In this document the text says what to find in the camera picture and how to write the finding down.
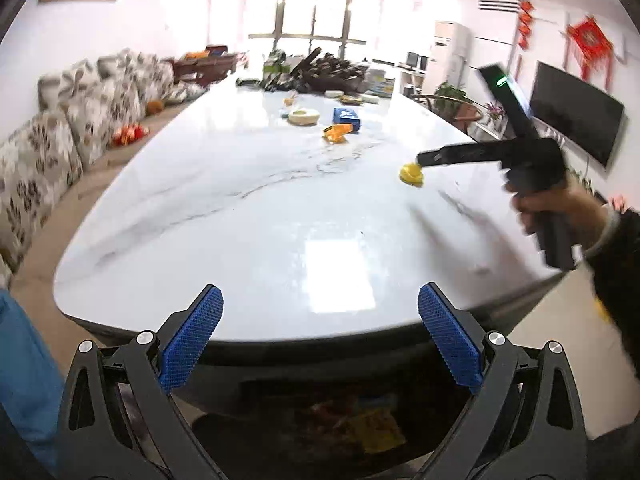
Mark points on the white standing air conditioner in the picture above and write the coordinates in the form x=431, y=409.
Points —
x=447, y=60

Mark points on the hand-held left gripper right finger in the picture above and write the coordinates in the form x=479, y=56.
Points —
x=450, y=340

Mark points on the red knot ornament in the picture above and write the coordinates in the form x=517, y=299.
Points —
x=590, y=40

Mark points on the blue cloth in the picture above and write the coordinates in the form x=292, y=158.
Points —
x=25, y=375

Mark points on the white tape roll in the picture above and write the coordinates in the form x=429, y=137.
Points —
x=302, y=119

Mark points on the orange yellow wrapper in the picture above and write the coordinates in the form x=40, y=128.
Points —
x=337, y=132

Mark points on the small orange toy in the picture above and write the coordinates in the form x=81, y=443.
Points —
x=155, y=106

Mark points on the white printed carton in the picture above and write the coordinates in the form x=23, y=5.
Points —
x=381, y=81

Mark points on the wall air vent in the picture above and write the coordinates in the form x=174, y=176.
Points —
x=498, y=1

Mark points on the black trash bin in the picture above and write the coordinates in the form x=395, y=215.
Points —
x=300, y=440

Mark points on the blue cardboard box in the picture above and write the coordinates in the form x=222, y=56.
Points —
x=346, y=117

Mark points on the yellow rubber duck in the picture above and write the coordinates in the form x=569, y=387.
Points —
x=411, y=175

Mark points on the dark wooden side table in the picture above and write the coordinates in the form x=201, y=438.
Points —
x=210, y=67

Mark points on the small white roll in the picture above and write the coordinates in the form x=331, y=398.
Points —
x=370, y=98

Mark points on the floral pattern sofa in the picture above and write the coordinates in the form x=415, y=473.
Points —
x=50, y=150

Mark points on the black flat television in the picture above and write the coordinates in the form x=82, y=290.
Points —
x=575, y=110

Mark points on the person's right hand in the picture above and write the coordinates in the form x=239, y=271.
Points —
x=582, y=205

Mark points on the yellow snack packet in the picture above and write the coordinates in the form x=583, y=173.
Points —
x=377, y=427

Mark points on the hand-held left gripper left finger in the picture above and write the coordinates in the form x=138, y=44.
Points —
x=192, y=340

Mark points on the dark cluttered pile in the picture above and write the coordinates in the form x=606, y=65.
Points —
x=330, y=72

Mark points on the small yellow green packet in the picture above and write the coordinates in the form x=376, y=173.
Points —
x=352, y=99

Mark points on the person's right forearm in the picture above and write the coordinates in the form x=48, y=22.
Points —
x=620, y=285

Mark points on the green potted plant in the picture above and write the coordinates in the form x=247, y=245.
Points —
x=450, y=95

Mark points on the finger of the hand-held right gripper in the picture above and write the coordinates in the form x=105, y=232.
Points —
x=445, y=156

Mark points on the green carton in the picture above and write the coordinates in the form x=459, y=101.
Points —
x=275, y=70

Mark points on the small flower pot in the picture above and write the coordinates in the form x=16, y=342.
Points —
x=494, y=115

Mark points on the large window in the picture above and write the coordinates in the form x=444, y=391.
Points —
x=315, y=15

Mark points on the red yellow plush toy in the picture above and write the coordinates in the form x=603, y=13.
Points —
x=129, y=135

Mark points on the computer monitor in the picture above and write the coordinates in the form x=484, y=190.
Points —
x=416, y=61

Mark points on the wooden chair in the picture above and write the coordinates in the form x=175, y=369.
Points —
x=467, y=112

